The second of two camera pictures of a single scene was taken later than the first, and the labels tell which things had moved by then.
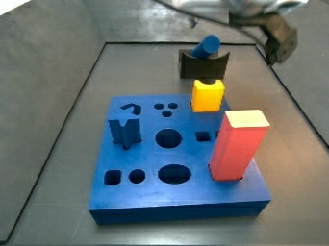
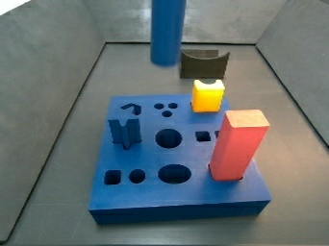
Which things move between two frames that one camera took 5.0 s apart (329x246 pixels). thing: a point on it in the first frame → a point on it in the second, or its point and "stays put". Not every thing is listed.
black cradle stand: x=202 y=68 stays put
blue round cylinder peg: x=207 y=46 → x=167 y=22
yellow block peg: x=207 y=96 stays put
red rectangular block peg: x=241 y=134 stays put
